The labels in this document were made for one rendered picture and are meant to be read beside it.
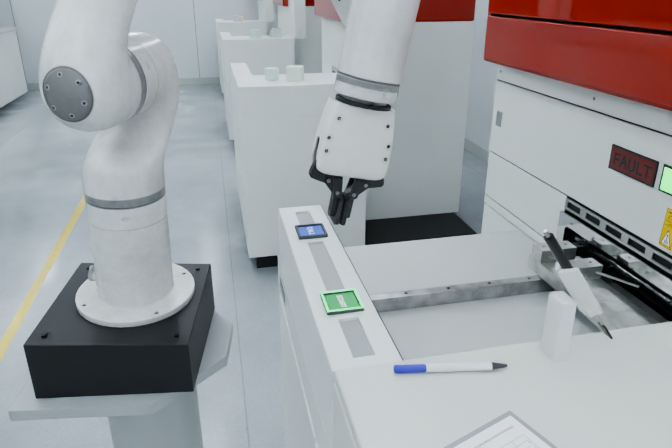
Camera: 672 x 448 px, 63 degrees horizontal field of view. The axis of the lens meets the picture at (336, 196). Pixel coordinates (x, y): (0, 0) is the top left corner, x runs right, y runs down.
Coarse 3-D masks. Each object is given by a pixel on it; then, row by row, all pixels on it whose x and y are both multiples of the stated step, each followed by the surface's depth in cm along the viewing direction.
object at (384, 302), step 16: (432, 288) 109; (448, 288) 109; (464, 288) 109; (480, 288) 109; (496, 288) 110; (512, 288) 111; (528, 288) 112; (544, 288) 113; (384, 304) 106; (400, 304) 106; (416, 304) 107; (432, 304) 108
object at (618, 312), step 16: (544, 272) 111; (560, 288) 106; (592, 288) 103; (608, 288) 103; (608, 304) 98; (624, 304) 98; (592, 320) 97; (608, 320) 93; (624, 320) 93; (640, 320) 93; (656, 320) 93
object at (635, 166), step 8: (616, 152) 105; (624, 152) 103; (616, 160) 105; (624, 160) 103; (632, 160) 101; (640, 160) 99; (648, 160) 97; (616, 168) 105; (624, 168) 103; (632, 168) 101; (640, 168) 99; (648, 168) 97; (632, 176) 101; (640, 176) 99; (648, 176) 97
